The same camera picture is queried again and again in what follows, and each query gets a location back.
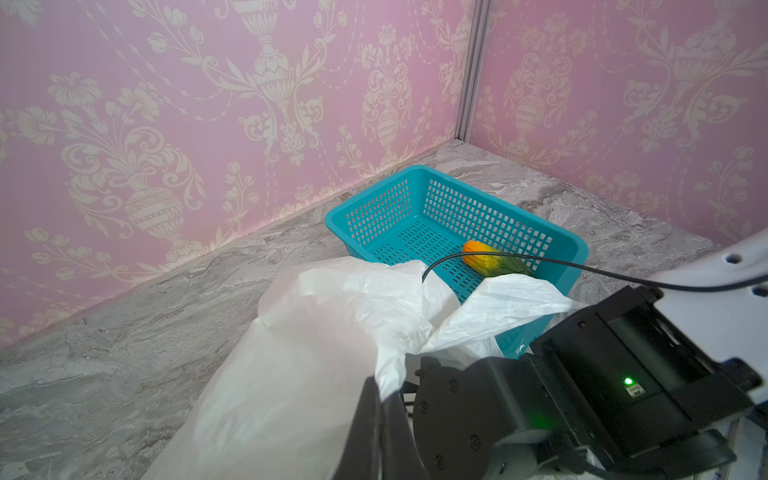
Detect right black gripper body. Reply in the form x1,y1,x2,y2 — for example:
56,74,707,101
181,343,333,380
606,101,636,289
413,355,576,479

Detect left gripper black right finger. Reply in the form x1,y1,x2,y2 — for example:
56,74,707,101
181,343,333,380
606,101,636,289
381,393,428,480

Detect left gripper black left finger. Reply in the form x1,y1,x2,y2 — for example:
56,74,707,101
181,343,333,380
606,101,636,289
332,377,382,480

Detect white plastic bag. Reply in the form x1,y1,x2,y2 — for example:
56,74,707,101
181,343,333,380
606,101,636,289
146,257,576,479

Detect orange green mango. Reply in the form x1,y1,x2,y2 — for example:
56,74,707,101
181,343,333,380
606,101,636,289
462,241,534,278

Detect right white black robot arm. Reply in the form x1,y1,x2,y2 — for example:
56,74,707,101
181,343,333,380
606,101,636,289
413,233,767,479

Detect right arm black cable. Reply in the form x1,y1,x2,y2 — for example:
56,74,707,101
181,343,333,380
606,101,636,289
421,251,768,293

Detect right corner aluminium post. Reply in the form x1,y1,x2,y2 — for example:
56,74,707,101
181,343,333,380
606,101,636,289
455,0,493,143

